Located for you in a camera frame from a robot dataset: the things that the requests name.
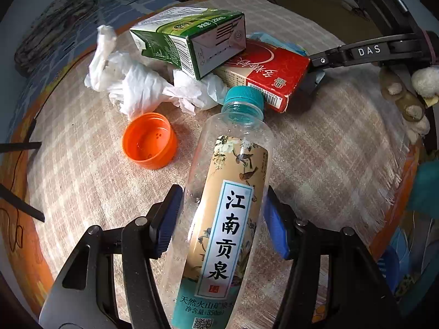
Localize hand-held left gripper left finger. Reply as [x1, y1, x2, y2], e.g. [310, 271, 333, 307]
[38, 184, 184, 329]

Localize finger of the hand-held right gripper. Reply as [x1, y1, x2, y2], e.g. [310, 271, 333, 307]
[305, 32, 428, 94]

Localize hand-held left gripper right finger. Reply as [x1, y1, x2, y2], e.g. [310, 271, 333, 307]
[263, 185, 409, 329]

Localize clear plastic water bottle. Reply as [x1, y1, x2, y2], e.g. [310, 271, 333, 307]
[170, 86, 277, 329]

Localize orange plastic cap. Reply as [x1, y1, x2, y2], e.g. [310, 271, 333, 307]
[122, 112, 178, 170]

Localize red cardboard box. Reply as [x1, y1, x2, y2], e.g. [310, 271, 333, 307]
[214, 39, 311, 114]

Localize white tissue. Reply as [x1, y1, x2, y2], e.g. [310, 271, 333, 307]
[165, 69, 231, 115]
[84, 25, 174, 117]

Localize green drink carton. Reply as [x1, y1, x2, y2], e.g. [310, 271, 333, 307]
[129, 7, 247, 79]

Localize person's right hand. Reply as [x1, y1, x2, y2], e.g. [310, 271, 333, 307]
[379, 67, 430, 141]

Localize beige checked blanket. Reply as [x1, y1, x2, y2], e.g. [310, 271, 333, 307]
[26, 0, 422, 329]

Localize bed with checkered blanket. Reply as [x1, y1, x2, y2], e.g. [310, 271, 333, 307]
[0, 0, 433, 316]

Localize teal fleece pants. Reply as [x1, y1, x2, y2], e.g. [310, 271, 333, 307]
[407, 163, 439, 220]

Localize black tripod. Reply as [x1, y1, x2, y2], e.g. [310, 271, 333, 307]
[0, 140, 46, 223]

